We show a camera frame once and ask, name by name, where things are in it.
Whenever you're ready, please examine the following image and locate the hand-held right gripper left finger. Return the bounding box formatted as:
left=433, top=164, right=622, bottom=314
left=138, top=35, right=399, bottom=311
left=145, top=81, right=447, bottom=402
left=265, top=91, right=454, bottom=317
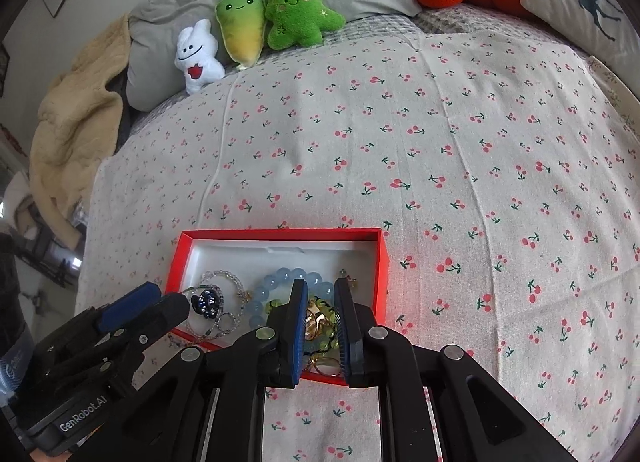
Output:
left=84, top=278, right=310, bottom=462

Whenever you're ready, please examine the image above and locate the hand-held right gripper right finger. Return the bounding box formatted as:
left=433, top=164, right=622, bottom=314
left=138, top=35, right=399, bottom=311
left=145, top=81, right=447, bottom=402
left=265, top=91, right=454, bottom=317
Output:
left=333, top=278, right=576, bottom=462

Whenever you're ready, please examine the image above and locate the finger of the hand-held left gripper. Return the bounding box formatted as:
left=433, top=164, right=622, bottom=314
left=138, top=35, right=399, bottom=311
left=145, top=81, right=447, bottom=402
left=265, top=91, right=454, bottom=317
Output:
left=47, top=293, right=191, bottom=383
left=31, top=282, right=164, bottom=358

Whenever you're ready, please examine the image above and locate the gold ring jewellery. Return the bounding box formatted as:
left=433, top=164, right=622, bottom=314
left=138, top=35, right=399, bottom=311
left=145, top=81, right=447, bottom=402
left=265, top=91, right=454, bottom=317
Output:
left=305, top=298, right=337, bottom=341

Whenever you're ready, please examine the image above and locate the green bead bracelet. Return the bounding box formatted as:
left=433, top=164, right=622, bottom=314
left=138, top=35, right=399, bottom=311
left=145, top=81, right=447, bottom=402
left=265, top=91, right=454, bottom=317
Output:
left=265, top=294, right=347, bottom=359

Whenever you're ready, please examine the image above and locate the dark bead bracelet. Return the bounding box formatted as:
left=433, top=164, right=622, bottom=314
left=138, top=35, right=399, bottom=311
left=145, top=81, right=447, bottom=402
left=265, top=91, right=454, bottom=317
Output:
left=190, top=290, right=225, bottom=318

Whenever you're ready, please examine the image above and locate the blue bead bracelet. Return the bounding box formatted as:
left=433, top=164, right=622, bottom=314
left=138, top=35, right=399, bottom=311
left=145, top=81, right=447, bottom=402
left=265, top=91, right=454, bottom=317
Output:
left=243, top=267, right=336, bottom=331

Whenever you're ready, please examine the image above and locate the clear bead bracelet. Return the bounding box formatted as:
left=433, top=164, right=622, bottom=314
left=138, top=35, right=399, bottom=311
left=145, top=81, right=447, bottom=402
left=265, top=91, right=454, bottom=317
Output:
left=172, top=269, right=249, bottom=345

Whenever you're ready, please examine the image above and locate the red jewelry box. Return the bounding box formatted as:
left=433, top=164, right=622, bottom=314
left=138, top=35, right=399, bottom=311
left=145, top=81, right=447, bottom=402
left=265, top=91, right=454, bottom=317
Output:
left=164, top=228, right=390, bottom=386

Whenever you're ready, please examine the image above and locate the beige fleece blanket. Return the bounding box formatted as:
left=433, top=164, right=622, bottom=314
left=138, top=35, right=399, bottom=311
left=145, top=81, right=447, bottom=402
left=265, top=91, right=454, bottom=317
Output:
left=29, top=14, right=133, bottom=249

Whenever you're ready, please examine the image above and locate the cherry print cloth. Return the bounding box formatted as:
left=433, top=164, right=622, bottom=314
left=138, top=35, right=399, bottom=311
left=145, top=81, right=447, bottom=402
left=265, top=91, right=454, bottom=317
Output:
left=75, top=26, right=640, bottom=462

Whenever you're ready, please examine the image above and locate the white rabbit plush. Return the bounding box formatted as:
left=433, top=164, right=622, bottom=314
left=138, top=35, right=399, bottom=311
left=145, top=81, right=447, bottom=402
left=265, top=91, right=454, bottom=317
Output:
left=174, top=20, right=226, bottom=96

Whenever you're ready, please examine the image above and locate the carrot plush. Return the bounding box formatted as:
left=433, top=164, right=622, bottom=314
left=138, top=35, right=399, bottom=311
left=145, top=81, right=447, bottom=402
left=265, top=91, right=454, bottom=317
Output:
left=216, top=0, right=266, bottom=67

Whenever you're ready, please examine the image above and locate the green tree plush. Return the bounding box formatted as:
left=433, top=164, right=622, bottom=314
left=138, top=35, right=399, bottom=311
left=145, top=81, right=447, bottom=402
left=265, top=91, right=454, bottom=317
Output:
left=264, top=0, right=347, bottom=50

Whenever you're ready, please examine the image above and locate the white patterned cloth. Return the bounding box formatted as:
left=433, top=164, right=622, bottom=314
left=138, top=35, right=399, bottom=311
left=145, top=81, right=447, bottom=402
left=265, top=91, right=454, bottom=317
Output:
left=587, top=56, right=640, bottom=127

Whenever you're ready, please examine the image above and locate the deer print pillow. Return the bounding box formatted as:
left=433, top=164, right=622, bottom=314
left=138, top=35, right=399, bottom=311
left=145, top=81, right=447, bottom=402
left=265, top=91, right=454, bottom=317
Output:
left=520, top=0, right=629, bottom=77

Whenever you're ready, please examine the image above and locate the gold ring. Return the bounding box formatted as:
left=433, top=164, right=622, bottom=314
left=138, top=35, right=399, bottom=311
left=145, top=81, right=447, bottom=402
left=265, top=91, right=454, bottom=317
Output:
left=309, top=358, right=343, bottom=378

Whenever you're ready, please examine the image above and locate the red wall decoration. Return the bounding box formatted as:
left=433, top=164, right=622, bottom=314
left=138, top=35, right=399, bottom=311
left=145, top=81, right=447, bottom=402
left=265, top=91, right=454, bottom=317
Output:
left=0, top=124, right=26, bottom=157

